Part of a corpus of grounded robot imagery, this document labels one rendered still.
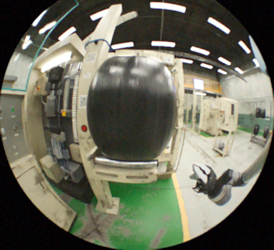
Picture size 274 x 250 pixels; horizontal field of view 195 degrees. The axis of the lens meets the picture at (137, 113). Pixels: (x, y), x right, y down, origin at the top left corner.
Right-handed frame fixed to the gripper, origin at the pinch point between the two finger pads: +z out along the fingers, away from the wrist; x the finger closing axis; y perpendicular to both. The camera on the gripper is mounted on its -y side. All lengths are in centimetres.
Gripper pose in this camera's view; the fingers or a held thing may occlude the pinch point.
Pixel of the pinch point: (196, 166)
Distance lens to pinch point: 33.0
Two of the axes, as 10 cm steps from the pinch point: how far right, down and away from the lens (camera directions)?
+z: -6.4, -6.3, 4.4
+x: 7.4, -3.4, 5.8
